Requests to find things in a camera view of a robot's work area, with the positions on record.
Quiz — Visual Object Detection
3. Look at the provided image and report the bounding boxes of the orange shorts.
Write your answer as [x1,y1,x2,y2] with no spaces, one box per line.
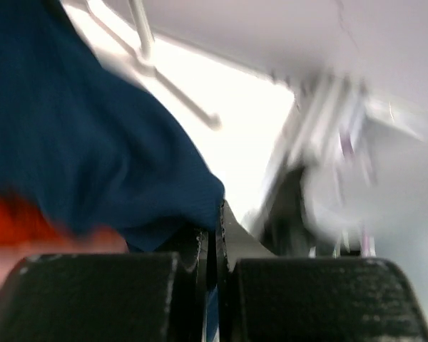
[0,195,126,252]

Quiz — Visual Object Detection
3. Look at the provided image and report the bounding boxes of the navy blue shorts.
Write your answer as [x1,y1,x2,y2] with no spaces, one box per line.
[0,0,225,252]

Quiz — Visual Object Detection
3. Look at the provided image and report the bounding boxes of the silver clothes rack rail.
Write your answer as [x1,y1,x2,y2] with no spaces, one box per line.
[61,1,222,130]

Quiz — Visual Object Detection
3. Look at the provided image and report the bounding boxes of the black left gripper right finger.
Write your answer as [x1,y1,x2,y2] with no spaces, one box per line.
[215,204,428,341]

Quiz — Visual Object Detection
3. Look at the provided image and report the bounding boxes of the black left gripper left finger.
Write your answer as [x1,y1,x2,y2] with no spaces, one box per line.
[0,251,210,342]

